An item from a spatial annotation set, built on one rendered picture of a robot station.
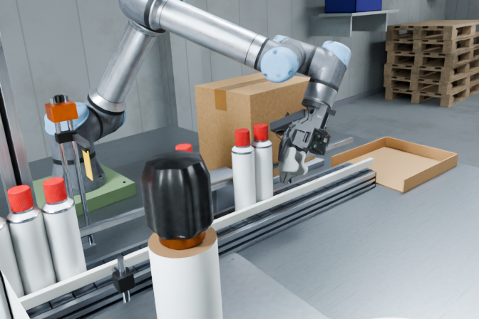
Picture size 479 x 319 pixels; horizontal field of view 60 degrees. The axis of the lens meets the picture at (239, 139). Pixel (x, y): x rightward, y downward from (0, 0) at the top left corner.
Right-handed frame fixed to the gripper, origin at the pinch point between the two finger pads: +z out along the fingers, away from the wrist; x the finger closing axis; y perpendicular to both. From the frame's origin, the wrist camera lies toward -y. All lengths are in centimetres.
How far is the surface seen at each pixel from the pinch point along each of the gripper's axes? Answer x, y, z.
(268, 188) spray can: -6.1, 2.7, 3.4
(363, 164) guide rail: 24.1, 4.7, -11.0
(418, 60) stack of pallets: 406, -221, -192
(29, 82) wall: -6, -246, 6
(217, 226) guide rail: -18.7, 4.7, 14.1
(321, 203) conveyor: 11.0, 5.9, 2.7
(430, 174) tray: 45.2, 13.5, -15.8
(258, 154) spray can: -12.0, 1.7, -3.3
